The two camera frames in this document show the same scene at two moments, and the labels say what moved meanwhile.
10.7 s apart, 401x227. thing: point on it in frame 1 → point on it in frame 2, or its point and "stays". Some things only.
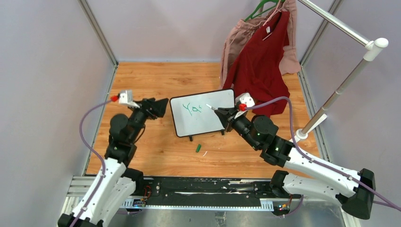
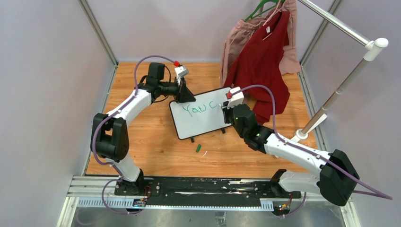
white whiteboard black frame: (192, 117) stays
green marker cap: (198, 148) stays
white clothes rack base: (300, 135) stays
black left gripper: (152, 108) → (183, 95)
